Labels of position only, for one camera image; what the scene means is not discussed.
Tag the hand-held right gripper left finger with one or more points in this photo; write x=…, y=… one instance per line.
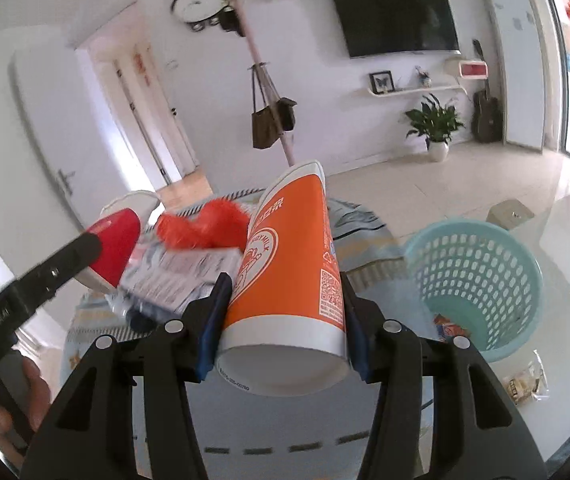
x=212, y=330

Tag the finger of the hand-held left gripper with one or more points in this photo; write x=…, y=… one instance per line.
x=60, y=265

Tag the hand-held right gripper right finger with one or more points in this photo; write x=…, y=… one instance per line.
x=355, y=345

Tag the orange paper cup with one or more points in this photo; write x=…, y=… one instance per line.
x=285, y=260

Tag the light blue plastic basket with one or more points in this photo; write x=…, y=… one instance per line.
x=465, y=260

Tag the person's left hand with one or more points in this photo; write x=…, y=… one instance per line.
x=35, y=390

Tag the white printed packet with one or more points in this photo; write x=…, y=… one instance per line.
x=180, y=272

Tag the colourful snack wrapper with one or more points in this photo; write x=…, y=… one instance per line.
x=450, y=329

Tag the patterned blanket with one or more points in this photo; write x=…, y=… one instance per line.
x=365, y=240

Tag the white door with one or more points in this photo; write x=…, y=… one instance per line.
x=50, y=125

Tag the clear snack packet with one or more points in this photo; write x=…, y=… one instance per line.
x=527, y=380

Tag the brown tote bag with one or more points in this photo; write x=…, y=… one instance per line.
x=264, y=127

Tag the glass coffee table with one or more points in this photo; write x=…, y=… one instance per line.
x=565, y=340

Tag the red hallway ornament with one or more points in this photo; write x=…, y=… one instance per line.
x=141, y=67

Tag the small dark bag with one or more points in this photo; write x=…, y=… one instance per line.
x=287, y=112

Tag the potted green plant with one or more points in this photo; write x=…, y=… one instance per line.
x=435, y=120

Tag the pink coat rack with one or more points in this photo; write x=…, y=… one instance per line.
x=265, y=85

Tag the black acoustic guitar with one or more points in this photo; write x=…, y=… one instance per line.
x=487, y=115

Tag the small shelf ornament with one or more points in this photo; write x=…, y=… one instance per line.
x=424, y=79

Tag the black hat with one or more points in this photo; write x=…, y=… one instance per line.
x=230, y=20

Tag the red white box shelf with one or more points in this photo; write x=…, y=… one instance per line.
x=470, y=69

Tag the white standing air conditioner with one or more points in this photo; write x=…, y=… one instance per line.
x=515, y=60

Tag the white curved wall shelf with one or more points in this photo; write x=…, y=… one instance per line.
x=415, y=91

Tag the black butterfly picture frame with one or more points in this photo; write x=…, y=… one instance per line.
x=381, y=82

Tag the panda wall clock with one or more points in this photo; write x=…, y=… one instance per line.
x=197, y=0

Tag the black wall television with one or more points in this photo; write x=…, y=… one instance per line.
x=395, y=20

